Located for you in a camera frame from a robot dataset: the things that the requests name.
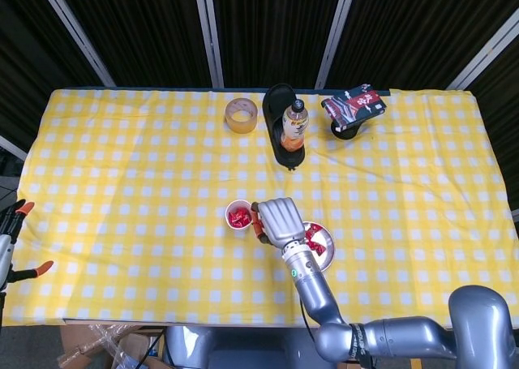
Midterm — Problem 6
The orange drink plastic bottle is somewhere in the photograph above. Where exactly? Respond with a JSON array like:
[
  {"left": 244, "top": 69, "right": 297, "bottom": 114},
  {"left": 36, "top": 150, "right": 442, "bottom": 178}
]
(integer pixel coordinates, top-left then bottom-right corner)
[{"left": 279, "top": 99, "right": 310, "bottom": 153}]

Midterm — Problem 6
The black small bowl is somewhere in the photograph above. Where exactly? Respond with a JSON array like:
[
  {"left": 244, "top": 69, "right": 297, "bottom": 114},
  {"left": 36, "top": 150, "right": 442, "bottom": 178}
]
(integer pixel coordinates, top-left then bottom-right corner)
[{"left": 330, "top": 115, "right": 368, "bottom": 141}]

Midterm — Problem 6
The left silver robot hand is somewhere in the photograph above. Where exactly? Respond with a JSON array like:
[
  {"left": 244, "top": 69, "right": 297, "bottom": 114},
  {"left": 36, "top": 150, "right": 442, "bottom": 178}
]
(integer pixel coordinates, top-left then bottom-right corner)
[{"left": 0, "top": 199, "right": 55, "bottom": 295}]

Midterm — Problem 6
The brown packing tape roll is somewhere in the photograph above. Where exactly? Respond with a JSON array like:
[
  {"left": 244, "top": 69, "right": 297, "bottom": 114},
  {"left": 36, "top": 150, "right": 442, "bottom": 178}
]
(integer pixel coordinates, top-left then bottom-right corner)
[{"left": 225, "top": 97, "right": 259, "bottom": 135}]

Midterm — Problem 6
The metal bowl of red candies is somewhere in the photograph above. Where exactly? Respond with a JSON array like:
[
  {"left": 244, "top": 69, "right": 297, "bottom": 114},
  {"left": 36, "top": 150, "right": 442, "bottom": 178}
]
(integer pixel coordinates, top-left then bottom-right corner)
[{"left": 302, "top": 221, "right": 337, "bottom": 272}]

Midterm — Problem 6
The white metal frame post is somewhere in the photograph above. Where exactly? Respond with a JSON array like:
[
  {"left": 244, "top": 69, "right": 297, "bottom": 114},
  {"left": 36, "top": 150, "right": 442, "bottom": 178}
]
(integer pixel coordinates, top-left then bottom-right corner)
[
  {"left": 34, "top": 0, "right": 118, "bottom": 88},
  {"left": 445, "top": 7, "right": 519, "bottom": 91},
  {"left": 0, "top": 135, "right": 28, "bottom": 162},
  {"left": 315, "top": 0, "right": 360, "bottom": 89},
  {"left": 192, "top": 0, "right": 225, "bottom": 89}
]

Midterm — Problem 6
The brown cardboard box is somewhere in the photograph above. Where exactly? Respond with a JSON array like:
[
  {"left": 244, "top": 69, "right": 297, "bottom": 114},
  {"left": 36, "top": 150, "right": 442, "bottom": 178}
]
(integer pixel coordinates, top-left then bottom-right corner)
[{"left": 56, "top": 324, "right": 165, "bottom": 369}]

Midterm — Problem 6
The white paper cup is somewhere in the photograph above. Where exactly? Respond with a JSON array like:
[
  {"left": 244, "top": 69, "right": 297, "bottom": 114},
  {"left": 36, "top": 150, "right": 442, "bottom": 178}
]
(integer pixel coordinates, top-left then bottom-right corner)
[{"left": 225, "top": 199, "right": 255, "bottom": 232}]

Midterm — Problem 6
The black pleated curtain panel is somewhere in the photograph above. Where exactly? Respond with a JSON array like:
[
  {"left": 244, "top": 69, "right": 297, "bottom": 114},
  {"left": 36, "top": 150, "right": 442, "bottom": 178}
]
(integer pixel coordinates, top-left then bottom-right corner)
[
  {"left": 54, "top": 0, "right": 215, "bottom": 88},
  {"left": 0, "top": 0, "right": 107, "bottom": 143},
  {"left": 210, "top": 0, "right": 345, "bottom": 89},
  {"left": 465, "top": 40, "right": 519, "bottom": 216},
  {"left": 324, "top": 0, "right": 519, "bottom": 90}
]

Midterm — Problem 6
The black oval plastic tray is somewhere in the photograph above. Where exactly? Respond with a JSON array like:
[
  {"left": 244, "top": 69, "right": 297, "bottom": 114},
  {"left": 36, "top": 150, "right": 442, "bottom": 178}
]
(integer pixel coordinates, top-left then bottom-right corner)
[{"left": 262, "top": 83, "right": 307, "bottom": 171}]

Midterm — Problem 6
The yellow white checked tablecloth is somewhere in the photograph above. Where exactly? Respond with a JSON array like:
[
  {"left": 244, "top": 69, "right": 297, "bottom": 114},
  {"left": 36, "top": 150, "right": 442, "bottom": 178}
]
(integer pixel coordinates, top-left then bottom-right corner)
[{"left": 0, "top": 87, "right": 519, "bottom": 329}]

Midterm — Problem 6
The grey robot torso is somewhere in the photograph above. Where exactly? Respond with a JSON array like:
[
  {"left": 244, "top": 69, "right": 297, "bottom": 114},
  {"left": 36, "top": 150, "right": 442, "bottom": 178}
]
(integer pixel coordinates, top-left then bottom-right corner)
[{"left": 164, "top": 326, "right": 337, "bottom": 369}]

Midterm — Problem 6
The clear plastic wrap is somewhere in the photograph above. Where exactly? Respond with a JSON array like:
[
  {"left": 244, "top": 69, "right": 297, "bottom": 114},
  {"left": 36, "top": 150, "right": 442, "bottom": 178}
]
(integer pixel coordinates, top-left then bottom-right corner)
[{"left": 83, "top": 323, "right": 141, "bottom": 369}]

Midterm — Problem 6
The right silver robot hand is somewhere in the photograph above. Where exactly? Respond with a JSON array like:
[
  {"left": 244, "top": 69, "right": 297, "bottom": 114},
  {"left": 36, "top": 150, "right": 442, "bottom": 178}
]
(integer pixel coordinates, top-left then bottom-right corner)
[{"left": 251, "top": 197, "right": 306, "bottom": 247}]

